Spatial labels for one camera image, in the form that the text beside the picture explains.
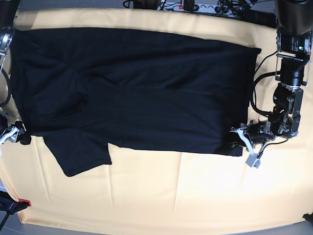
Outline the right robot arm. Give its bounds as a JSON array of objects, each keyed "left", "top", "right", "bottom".
[{"left": 0, "top": 0, "right": 31, "bottom": 145}]

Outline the red black table clamp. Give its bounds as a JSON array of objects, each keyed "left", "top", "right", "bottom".
[{"left": 0, "top": 191, "right": 31, "bottom": 215}]

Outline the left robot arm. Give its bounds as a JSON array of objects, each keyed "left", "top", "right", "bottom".
[{"left": 227, "top": 0, "right": 313, "bottom": 159}]

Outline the black cable tangle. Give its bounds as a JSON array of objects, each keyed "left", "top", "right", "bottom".
[{"left": 215, "top": 0, "right": 252, "bottom": 15}]

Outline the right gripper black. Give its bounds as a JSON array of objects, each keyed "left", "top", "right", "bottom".
[{"left": 0, "top": 121, "right": 31, "bottom": 144}]

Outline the white power strip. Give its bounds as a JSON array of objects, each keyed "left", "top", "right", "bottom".
[{"left": 157, "top": 0, "right": 236, "bottom": 18}]

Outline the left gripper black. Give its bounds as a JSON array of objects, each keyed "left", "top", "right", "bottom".
[{"left": 229, "top": 120, "right": 276, "bottom": 156}]

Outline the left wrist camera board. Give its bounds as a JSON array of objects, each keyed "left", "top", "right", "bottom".
[{"left": 246, "top": 154, "right": 261, "bottom": 168}]

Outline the black corner clamp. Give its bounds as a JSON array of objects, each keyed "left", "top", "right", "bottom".
[{"left": 302, "top": 213, "right": 313, "bottom": 226}]

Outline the cream yellow table cloth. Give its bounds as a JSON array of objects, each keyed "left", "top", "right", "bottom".
[{"left": 0, "top": 8, "right": 313, "bottom": 235}]

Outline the dark navy T-shirt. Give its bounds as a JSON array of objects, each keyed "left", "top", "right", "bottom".
[{"left": 10, "top": 27, "right": 261, "bottom": 177}]

